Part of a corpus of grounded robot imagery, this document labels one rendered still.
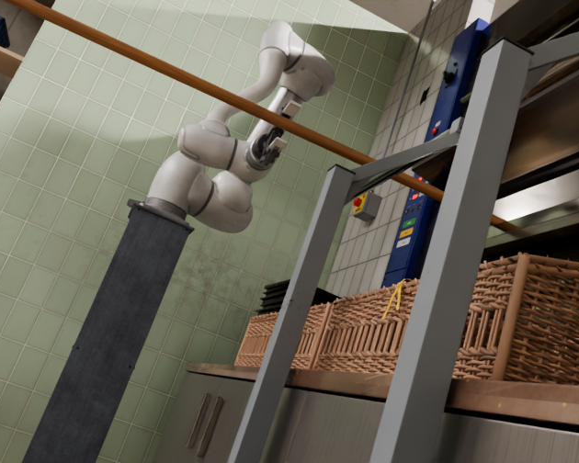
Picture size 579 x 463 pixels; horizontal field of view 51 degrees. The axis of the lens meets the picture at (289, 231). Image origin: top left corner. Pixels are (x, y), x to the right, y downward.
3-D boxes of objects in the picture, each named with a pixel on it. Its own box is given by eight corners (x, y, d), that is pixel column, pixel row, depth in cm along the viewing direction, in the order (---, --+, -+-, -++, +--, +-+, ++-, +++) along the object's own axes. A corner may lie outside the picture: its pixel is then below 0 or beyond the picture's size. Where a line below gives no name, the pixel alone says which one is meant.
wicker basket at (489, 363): (519, 457, 122) (546, 327, 130) (844, 533, 69) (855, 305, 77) (303, 376, 111) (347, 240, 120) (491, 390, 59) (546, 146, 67)
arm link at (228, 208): (182, 208, 232) (227, 233, 243) (194, 221, 218) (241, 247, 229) (290, 36, 227) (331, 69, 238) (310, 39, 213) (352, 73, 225)
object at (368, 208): (366, 222, 266) (372, 202, 269) (376, 217, 257) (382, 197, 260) (351, 216, 264) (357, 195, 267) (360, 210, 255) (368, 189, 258)
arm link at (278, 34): (273, 39, 205) (302, 62, 212) (279, 5, 215) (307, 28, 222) (249, 59, 214) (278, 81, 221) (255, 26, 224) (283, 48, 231)
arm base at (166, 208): (123, 212, 220) (129, 198, 221) (179, 236, 225) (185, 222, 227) (128, 200, 203) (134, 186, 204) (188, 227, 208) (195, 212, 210)
